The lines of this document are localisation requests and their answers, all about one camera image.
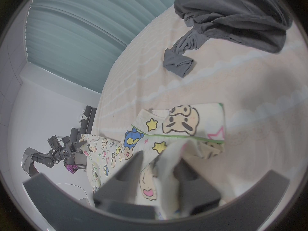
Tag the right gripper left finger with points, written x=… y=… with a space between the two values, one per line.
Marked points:
x=122 y=186

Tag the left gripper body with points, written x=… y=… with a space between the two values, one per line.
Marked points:
x=70 y=148

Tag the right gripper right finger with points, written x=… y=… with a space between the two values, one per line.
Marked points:
x=195 y=191

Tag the white printed pyjama top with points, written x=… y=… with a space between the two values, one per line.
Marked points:
x=182 y=121

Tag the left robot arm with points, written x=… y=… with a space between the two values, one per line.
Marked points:
x=41 y=156

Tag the purple plastic bag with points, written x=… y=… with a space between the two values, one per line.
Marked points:
x=71 y=168

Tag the bed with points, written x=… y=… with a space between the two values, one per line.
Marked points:
x=240 y=92

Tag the blue-green curtain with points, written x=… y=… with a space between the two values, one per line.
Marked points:
x=84 y=32

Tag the dark grey garment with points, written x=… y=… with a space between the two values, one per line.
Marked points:
x=178 y=61

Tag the black garment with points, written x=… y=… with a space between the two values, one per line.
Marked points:
x=235 y=15

